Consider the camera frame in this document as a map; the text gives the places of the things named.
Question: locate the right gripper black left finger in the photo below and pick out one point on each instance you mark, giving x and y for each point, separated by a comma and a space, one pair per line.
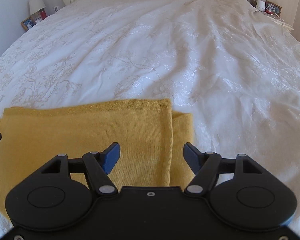
96, 166

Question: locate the red bottle on nightstand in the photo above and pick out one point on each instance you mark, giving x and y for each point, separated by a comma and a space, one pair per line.
42, 14

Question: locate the left wooden photo frame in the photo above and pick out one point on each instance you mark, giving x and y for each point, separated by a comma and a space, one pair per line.
28, 23

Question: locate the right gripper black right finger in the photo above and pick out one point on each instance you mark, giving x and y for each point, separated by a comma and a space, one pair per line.
206, 167

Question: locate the white round speaker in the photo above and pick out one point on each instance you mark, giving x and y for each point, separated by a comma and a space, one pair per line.
260, 5

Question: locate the wooden photo frame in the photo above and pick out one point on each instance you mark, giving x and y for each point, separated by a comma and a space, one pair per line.
273, 9
28, 23

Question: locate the yellow knit garment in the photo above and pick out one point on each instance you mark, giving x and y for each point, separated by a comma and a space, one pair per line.
150, 133

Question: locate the left white bedside lamp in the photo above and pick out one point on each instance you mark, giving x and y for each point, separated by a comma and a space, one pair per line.
36, 5

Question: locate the right wooden photo frame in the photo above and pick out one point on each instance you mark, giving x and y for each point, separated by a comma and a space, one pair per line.
273, 9

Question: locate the right cream nightstand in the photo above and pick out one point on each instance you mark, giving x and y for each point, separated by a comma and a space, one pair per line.
279, 21

